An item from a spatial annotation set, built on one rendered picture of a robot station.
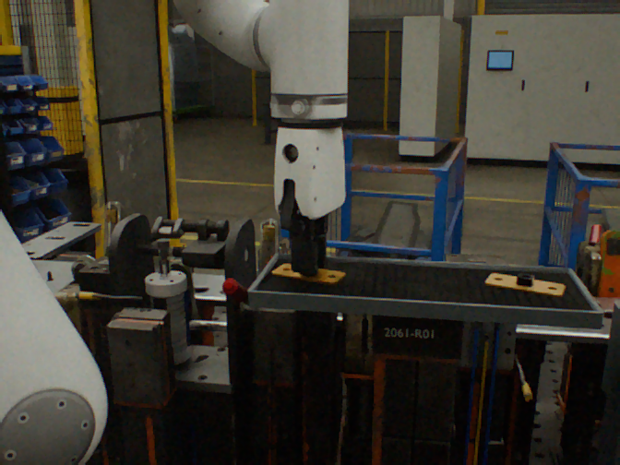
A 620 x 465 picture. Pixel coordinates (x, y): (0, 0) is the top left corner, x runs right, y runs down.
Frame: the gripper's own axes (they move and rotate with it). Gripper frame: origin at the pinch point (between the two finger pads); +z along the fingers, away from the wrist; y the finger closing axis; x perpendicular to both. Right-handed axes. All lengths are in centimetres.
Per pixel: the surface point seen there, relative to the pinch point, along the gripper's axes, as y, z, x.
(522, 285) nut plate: 6.1, 2.3, -23.8
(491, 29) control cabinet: 799, -67, 108
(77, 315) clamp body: -0.4, 15.0, 38.3
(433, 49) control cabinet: 785, -41, 182
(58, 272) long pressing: 20, 19, 65
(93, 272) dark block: -1.2, 7.1, 33.4
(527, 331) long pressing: 30.6, 18.5, -23.3
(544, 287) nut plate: 6.6, 2.4, -26.2
